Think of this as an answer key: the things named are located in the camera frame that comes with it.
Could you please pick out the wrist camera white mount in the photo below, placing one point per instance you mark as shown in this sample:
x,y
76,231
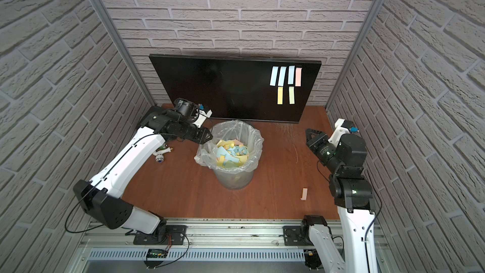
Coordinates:
x,y
342,127
203,114

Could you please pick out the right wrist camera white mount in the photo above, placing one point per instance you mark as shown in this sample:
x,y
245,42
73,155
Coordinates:
x,y
342,127

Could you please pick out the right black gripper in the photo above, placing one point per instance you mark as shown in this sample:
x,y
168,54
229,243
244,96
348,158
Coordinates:
x,y
314,143

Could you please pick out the pile of discarded sticky notes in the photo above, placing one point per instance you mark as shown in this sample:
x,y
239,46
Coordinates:
x,y
231,153

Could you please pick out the black flat monitor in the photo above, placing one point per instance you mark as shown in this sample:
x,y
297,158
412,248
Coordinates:
x,y
236,88

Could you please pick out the light blue sticky note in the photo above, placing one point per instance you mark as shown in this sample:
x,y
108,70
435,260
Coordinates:
x,y
274,75
282,74
291,75

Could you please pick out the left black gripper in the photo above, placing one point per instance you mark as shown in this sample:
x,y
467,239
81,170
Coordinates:
x,y
195,133

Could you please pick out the pink sticky note on table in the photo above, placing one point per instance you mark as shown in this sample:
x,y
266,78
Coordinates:
x,y
304,194

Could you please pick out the right aluminium corner post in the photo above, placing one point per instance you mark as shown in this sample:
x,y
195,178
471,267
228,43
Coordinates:
x,y
363,31

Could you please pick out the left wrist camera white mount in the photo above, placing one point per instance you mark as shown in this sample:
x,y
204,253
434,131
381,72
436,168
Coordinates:
x,y
203,114

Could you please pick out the aluminium corner post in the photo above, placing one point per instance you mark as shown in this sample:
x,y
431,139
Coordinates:
x,y
363,31
117,40

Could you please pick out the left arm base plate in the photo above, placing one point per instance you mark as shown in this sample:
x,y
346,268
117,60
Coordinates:
x,y
162,235

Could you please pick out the light green sticky note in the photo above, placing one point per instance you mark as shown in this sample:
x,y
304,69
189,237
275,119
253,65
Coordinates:
x,y
291,95

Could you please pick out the mesh waste bin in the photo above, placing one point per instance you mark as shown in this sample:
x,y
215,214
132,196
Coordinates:
x,y
234,181

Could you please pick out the left aluminium corner post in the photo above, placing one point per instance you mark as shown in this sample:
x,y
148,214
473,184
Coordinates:
x,y
117,40

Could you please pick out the round black connector board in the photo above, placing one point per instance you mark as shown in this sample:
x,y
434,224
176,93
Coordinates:
x,y
312,259

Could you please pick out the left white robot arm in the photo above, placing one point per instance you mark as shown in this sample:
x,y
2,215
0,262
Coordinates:
x,y
100,197

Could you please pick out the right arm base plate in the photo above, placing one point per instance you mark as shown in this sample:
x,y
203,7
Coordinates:
x,y
293,236

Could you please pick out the pink sticky note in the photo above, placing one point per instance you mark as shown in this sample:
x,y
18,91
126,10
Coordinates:
x,y
304,194
298,76

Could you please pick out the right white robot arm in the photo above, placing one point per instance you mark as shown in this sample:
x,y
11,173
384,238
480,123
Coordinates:
x,y
343,154

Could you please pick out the yellow sticky note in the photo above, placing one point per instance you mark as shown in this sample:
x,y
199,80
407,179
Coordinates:
x,y
280,95

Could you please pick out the clear plastic bin liner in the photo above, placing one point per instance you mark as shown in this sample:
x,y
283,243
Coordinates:
x,y
232,130

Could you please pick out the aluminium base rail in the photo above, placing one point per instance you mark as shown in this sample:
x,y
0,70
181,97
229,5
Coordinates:
x,y
213,245

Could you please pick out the small green circuit board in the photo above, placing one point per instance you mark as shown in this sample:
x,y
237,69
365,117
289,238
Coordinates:
x,y
157,254

